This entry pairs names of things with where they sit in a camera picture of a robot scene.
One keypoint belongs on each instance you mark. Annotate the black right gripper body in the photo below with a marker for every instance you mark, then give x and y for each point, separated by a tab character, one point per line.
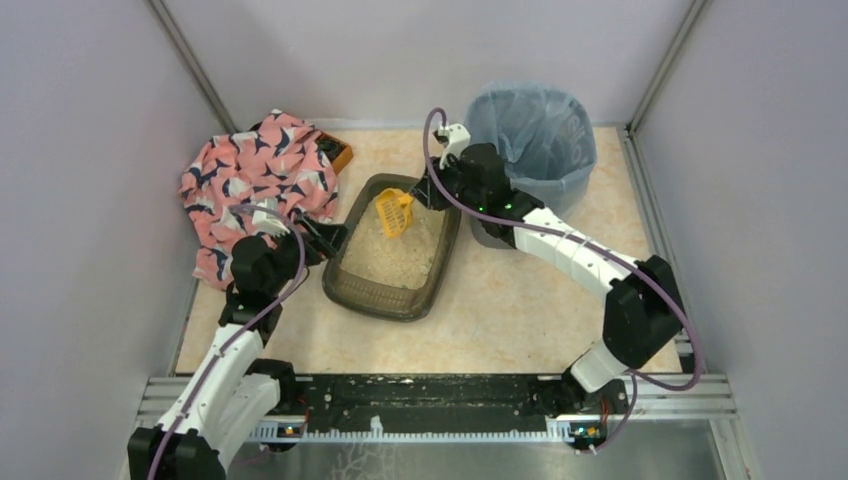
432	192

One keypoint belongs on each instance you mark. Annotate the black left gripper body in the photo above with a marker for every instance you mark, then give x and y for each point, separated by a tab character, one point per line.
312	234

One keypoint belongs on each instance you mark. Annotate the yellow litter scoop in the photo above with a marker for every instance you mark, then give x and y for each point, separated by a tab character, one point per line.
394	209

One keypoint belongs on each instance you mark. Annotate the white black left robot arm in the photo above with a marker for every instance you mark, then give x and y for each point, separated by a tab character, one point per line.
224	400

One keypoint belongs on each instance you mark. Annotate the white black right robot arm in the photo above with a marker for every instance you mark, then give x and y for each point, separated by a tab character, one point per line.
642	309

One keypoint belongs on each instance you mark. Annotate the beige cat litter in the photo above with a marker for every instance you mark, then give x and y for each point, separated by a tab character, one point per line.
402	262

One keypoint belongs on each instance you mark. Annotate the orange box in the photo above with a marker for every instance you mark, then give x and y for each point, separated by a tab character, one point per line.
336	151

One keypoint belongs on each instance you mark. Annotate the grey ribbed trash bin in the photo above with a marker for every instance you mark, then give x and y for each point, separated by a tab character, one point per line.
495	221

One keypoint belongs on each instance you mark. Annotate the pink patterned cloth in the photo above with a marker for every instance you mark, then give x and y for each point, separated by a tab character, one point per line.
277	163

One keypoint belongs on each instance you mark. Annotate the light blue bin liner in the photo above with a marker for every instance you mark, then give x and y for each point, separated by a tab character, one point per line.
544	135

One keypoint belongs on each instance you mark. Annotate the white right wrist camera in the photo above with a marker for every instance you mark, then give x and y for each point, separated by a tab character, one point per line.
454	138

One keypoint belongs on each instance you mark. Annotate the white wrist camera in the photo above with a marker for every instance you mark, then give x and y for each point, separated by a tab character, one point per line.
265	222
454	138

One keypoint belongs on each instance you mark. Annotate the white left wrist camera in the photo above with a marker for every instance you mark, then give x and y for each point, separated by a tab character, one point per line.
265	222

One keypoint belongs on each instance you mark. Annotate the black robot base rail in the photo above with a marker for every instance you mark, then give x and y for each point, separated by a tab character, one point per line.
439	408

